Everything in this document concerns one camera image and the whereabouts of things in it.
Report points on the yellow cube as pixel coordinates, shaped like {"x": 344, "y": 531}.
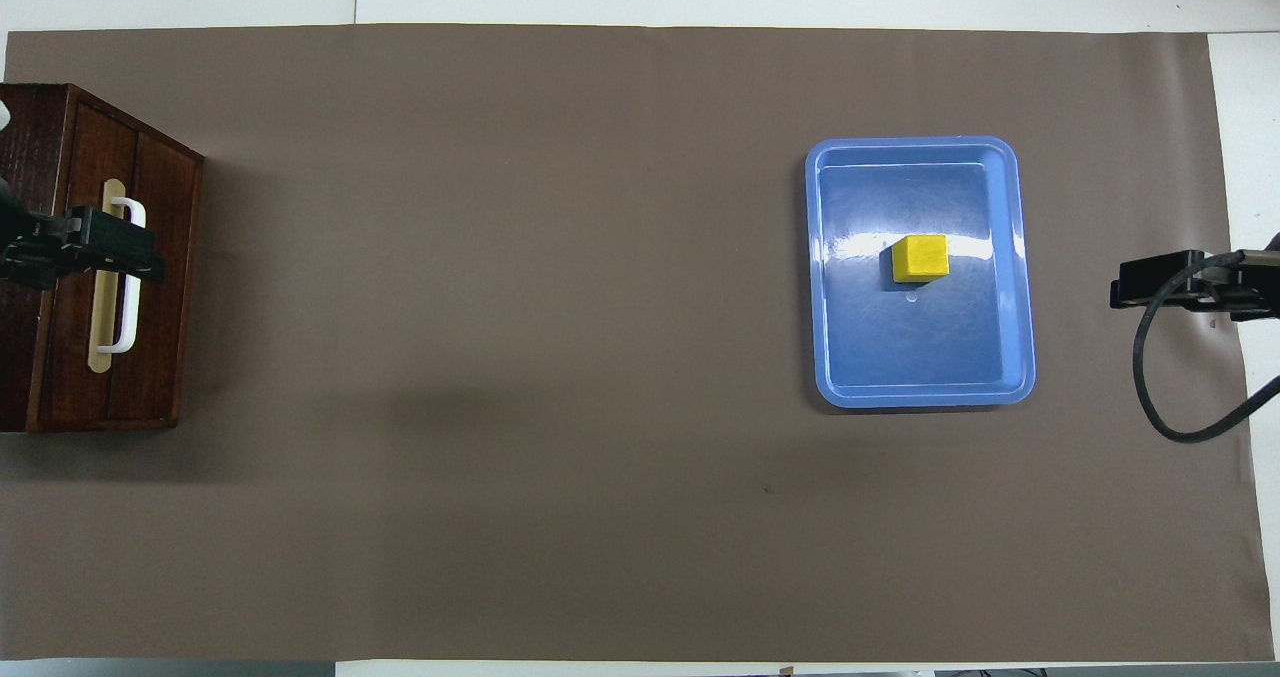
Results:
{"x": 920, "y": 257}

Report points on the dark wooden cabinet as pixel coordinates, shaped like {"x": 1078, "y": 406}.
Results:
{"x": 30, "y": 377}

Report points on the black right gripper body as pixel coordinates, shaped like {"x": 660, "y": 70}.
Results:
{"x": 1250, "y": 282}

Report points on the brown table mat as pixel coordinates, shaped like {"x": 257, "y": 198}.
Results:
{"x": 500, "y": 357}

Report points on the blue plastic tray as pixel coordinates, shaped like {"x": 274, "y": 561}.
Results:
{"x": 920, "y": 357}

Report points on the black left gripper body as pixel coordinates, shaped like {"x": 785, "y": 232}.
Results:
{"x": 20, "y": 252}

